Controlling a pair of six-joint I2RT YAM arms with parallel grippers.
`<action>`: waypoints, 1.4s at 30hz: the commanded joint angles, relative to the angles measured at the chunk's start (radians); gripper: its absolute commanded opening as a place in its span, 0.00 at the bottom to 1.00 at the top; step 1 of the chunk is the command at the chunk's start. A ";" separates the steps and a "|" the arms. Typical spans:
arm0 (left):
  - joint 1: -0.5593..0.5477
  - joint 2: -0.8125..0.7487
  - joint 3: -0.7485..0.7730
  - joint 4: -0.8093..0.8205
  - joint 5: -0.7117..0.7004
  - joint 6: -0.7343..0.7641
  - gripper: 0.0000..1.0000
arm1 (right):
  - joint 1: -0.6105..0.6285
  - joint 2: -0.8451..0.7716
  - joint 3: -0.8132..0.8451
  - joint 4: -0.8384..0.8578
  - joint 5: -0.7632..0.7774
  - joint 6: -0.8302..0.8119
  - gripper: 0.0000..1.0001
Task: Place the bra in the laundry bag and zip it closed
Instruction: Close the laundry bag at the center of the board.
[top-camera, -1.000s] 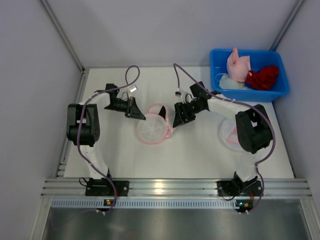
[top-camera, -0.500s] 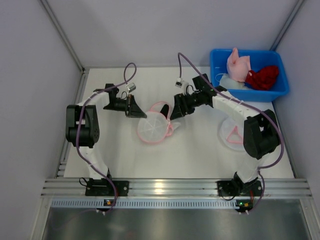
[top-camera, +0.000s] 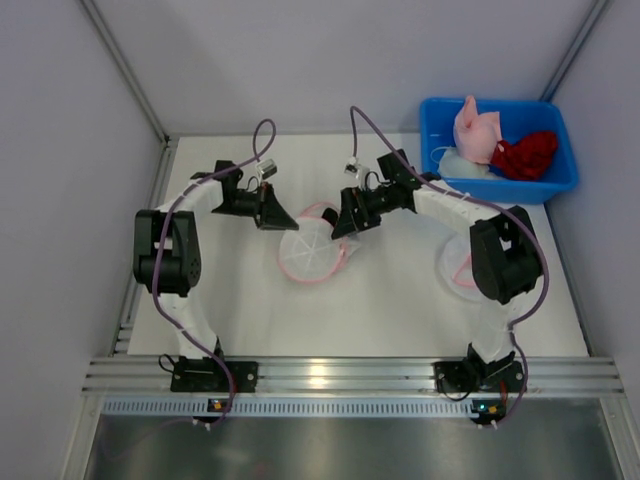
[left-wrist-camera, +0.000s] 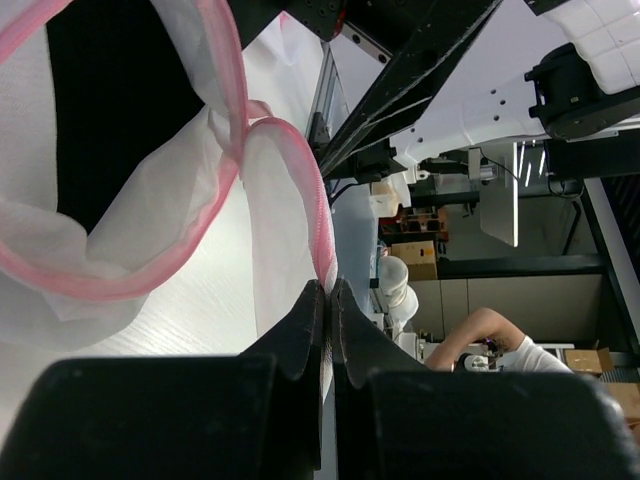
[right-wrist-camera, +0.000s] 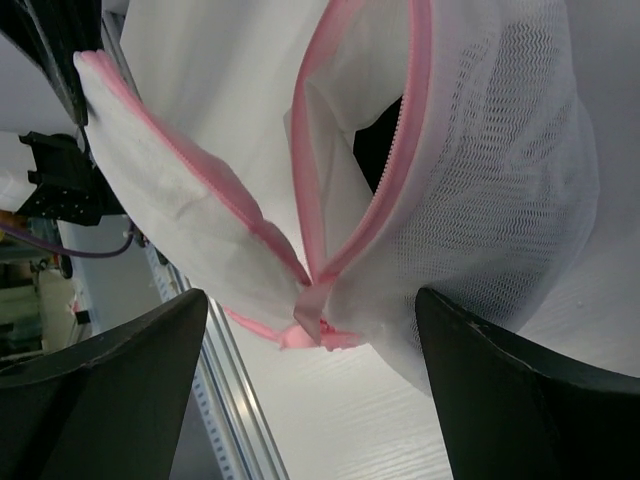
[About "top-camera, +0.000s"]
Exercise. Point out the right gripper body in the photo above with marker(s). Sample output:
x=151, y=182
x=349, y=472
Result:
x=354, y=211

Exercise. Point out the pink-trimmed mesh laundry bag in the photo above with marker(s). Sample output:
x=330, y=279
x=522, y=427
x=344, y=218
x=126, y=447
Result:
x=309, y=255

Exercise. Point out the pink bra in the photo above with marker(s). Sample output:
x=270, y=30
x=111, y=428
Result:
x=476, y=135

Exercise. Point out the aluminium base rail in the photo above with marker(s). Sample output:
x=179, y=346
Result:
x=563, y=377

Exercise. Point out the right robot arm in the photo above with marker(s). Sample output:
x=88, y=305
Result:
x=505, y=257

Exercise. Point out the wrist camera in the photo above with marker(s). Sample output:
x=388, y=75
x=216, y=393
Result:
x=354, y=168
x=265, y=169

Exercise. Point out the black bra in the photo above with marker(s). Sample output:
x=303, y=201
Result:
x=331, y=216

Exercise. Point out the blue plastic bin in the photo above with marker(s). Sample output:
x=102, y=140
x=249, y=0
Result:
x=518, y=119

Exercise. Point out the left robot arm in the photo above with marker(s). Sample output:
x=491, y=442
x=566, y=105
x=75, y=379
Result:
x=167, y=256

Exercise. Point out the white bra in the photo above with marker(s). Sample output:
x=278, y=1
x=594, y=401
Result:
x=451, y=165

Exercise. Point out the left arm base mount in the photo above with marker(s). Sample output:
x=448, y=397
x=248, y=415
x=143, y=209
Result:
x=205, y=375

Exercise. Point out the slotted cable duct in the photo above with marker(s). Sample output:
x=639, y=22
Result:
x=281, y=407

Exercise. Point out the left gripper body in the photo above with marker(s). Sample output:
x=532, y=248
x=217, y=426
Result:
x=260, y=206

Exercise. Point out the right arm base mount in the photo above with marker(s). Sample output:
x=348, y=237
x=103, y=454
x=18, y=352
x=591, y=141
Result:
x=457, y=379

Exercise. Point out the red bra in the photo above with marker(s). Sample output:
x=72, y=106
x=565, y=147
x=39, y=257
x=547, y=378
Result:
x=528, y=159

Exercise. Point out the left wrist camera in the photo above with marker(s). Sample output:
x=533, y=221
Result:
x=265, y=169

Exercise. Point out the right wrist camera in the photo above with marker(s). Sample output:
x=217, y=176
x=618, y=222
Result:
x=354, y=168

